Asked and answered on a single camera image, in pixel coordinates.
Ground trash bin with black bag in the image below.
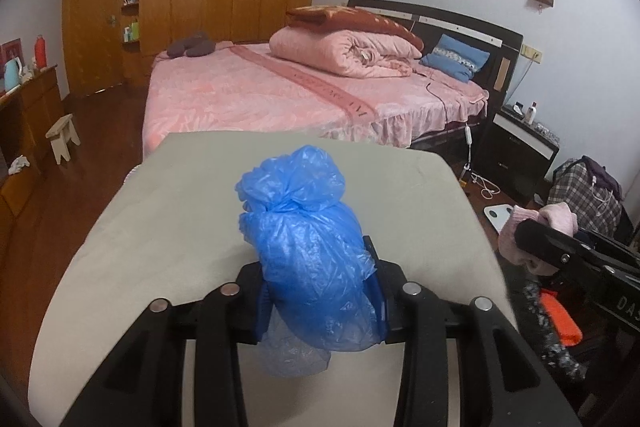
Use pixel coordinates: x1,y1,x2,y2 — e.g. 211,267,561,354
502,264,640,427

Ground teal kettle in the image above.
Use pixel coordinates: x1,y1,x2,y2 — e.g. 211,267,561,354
4,57,25,92

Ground red framed picture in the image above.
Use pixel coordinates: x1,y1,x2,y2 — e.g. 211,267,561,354
0,38,22,68

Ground pink cloth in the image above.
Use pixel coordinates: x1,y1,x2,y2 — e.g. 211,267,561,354
497,202,580,275

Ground white coiled cable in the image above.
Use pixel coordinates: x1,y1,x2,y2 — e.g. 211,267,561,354
470,172,502,199

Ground grey purple garment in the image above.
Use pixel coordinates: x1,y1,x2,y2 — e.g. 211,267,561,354
166,32,216,58

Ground blue pillow with white band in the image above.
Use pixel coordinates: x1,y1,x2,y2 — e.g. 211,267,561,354
419,34,491,82

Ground pink bed sheet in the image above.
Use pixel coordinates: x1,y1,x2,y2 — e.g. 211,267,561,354
142,41,490,158

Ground white earphone cable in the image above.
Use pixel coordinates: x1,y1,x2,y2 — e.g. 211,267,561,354
589,177,614,214

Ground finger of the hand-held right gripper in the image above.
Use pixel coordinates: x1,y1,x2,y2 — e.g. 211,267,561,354
515,219,613,280
575,229,640,260

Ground grey controller cord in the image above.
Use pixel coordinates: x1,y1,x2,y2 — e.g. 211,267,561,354
424,76,472,128

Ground red patterned pillow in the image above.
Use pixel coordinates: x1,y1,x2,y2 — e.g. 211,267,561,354
286,4,425,50

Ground folded pink quilt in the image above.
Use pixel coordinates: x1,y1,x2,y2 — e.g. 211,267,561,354
269,27,423,78

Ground dark wooden bed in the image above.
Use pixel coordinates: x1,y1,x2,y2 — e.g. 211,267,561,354
142,0,525,158

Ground wooden sideboard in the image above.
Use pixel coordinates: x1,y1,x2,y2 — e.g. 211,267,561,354
0,64,66,258

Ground white bathroom scale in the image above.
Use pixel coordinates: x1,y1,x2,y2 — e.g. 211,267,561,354
482,205,516,238

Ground white wooden stool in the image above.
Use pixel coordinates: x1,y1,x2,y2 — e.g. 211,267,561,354
45,113,81,165

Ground dark nightstand with white drawer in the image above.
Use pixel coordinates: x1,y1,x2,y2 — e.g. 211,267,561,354
472,104,561,202

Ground wall socket cord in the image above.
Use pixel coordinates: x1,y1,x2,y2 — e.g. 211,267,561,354
504,57,532,108

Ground plaid cloth cover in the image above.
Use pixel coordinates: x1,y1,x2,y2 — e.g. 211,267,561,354
547,158,623,239

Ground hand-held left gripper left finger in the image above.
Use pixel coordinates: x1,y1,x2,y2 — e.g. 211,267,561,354
60,262,273,427

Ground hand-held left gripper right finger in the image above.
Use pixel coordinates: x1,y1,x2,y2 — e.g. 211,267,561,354
362,234,583,427

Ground blue plastic bag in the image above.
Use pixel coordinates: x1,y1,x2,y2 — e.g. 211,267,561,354
235,144,388,378

